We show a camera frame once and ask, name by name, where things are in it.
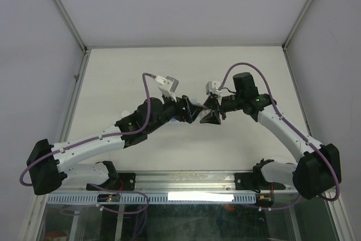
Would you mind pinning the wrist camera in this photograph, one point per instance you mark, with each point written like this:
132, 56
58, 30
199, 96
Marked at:
213, 88
167, 86

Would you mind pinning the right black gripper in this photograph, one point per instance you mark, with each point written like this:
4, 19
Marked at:
213, 117

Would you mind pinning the right aluminium frame post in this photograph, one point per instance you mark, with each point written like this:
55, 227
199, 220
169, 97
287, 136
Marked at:
299, 19

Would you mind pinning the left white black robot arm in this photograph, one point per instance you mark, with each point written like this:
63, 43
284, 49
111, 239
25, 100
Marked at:
51, 166

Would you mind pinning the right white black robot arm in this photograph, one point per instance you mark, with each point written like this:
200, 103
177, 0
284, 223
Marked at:
317, 167

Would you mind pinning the left aluminium frame post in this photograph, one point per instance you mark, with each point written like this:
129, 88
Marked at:
60, 7

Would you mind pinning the white slotted cable duct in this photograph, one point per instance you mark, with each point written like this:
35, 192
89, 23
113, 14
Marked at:
152, 198

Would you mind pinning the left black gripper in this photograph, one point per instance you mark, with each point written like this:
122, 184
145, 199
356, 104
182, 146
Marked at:
190, 112

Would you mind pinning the aluminium mounting rail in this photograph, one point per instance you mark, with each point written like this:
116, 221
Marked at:
183, 180

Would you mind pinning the aluminium frame post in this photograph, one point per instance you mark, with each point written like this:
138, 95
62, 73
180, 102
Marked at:
60, 7
299, 19

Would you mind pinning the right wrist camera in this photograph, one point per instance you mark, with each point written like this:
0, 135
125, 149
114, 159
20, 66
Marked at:
213, 88

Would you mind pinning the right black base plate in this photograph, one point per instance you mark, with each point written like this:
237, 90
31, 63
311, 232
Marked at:
254, 182

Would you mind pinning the white capped pill bottle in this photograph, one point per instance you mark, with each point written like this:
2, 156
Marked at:
125, 113

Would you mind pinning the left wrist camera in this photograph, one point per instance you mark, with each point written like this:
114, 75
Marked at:
167, 86

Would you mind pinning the clear bottle with orange pills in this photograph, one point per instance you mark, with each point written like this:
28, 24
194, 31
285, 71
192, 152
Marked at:
203, 113

